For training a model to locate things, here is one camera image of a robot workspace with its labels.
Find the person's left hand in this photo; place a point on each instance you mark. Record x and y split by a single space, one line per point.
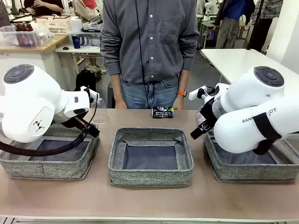
179 103

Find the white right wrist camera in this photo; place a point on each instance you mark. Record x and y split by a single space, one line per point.
196 94

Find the brown glass bottle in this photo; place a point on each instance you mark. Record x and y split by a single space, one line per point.
27 26
19 26

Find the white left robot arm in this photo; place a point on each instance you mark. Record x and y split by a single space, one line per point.
28 105

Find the white desk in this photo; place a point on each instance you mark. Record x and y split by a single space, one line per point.
77 49

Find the person in grey shirt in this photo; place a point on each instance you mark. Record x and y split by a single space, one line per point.
149 46

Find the person in beige jacket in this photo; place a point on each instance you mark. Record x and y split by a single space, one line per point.
86 9

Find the wooden top table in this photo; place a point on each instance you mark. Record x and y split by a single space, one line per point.
46 44

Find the person in blue jacket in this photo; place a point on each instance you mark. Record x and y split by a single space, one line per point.
236 14

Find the white slatted crate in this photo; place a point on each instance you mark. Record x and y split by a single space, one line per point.
56 24

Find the clear plastic water bottle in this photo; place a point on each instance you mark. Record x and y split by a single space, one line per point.
200 115

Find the person's right hand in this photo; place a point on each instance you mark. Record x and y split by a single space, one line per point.
120 103

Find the person's left forearm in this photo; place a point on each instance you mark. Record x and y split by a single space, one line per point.
183 80

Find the grey fabric basket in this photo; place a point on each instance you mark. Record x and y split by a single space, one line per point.
149 175
245 172
65 168

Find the blue bottle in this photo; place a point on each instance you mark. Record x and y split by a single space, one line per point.
76 42

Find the white cylinder container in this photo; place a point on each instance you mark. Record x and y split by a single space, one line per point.
76 25

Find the orange wrist watch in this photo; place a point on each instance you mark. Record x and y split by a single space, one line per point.
181 93

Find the striped container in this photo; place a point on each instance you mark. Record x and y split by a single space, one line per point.
85 40

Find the person in plaid shirt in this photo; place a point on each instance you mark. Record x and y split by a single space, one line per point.
264 23

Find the crushed black soda can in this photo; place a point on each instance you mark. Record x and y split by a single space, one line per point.
162 112

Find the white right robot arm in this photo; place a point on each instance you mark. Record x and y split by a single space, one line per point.
245 112

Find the person's right forearm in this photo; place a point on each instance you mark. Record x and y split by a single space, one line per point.
116 86

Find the clear plastic storage box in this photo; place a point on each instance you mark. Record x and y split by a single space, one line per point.
23 37

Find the shoes on floor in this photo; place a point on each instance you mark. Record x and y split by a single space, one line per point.
95 68

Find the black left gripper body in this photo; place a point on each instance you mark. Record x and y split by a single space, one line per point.
80 121

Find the black backpack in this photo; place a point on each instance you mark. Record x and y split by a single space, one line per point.
85 79

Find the person in black shirt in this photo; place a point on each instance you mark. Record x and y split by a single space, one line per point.
44 5

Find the white and black device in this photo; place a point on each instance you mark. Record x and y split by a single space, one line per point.
92 24

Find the clear plastic cup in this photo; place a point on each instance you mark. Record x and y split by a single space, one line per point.
101 116

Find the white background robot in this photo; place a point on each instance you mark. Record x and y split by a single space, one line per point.
210 5

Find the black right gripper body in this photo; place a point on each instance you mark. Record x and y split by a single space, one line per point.
209 112

